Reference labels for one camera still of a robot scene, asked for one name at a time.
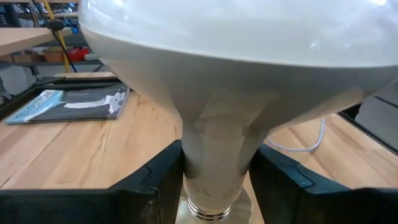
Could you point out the Yellowstone waterfall book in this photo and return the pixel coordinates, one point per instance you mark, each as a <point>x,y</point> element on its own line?
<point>77,107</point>

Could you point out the red object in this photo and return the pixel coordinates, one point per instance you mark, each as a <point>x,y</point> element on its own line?
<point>77,54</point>

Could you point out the small brown box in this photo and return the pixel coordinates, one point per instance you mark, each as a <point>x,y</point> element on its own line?
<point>53,55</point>

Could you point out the white flood lightbulb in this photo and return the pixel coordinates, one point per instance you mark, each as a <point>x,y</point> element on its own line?
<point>236,77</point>

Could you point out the brass lamp socket base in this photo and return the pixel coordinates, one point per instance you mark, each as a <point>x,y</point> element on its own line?
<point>241,211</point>

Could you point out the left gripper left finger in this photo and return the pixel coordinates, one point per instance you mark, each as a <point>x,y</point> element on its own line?
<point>77,208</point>

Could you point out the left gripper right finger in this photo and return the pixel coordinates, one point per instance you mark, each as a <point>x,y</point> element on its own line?
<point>326,205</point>

